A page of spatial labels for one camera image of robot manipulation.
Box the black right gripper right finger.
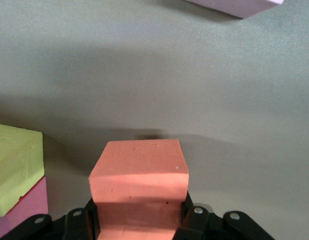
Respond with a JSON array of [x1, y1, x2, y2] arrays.
[[170, 192, 273, 240]]

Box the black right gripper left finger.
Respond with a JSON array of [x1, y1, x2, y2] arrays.
[[0, 198, 99, 240]]

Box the red foam cube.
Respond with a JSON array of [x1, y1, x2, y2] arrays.
[[0, 176, 49, 235]]

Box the orange foam cube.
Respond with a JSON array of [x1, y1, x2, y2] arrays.
[[88, 139, 190, 240]]

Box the yellow foam cube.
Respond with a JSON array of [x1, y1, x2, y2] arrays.
[[0, 123, 45, 217]]

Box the pink foam cube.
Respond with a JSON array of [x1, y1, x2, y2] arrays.
[[181, 0, 285, 20]]

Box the brown table cover sheet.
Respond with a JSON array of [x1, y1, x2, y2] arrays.
[[0, 0, 309, 240]]

